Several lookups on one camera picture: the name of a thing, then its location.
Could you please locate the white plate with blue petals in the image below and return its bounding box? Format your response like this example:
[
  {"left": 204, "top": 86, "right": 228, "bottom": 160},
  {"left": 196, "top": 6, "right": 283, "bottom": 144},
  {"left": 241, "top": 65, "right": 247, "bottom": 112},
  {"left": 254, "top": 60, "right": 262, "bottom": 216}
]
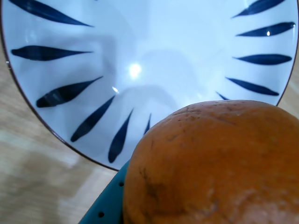
[{"left": 0, "top": 0, "right": 296, "bottom": 172}]

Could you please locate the small scuffed orange fruit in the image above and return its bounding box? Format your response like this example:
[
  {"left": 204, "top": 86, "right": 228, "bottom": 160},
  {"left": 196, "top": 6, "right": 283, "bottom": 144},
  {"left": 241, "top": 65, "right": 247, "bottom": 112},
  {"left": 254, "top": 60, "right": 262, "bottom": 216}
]
[{"left": 122, "top": 99, "right": 299, "bottom": 224}]

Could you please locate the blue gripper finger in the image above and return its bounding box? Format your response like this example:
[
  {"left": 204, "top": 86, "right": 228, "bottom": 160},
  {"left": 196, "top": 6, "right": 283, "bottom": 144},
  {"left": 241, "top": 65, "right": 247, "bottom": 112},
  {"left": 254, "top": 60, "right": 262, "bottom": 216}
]
[{"left": 79, "top": 159, "right": 131, "bottom": 224}]

